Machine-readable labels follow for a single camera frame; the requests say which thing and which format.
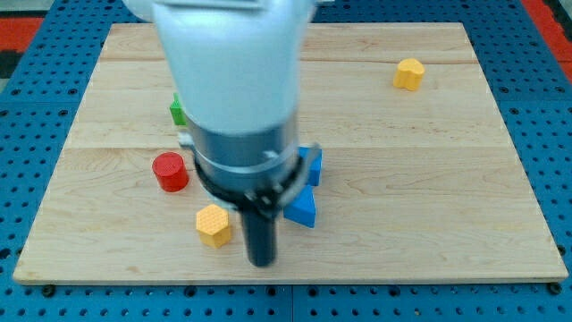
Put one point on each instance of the yellow hexagon block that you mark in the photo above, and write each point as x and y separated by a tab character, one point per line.
213	226

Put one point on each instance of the yellow heart block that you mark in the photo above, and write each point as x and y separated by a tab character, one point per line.
409	74

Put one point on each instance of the green block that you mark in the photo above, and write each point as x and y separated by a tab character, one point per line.
178	116

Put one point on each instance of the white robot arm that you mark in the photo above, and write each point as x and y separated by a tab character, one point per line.
235	66

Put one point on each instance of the blue cube block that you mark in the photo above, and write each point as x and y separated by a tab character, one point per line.
315	169

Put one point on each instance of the wooden board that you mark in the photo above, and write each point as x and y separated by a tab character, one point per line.
417	187

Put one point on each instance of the blue triangle block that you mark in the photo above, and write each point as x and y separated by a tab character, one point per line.
302	210

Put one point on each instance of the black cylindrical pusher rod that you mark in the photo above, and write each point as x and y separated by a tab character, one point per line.
259	231

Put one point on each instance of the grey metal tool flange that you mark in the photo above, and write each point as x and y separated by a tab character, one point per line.
257	170

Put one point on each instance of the red cylinder block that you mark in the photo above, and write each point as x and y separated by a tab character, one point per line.
170	171

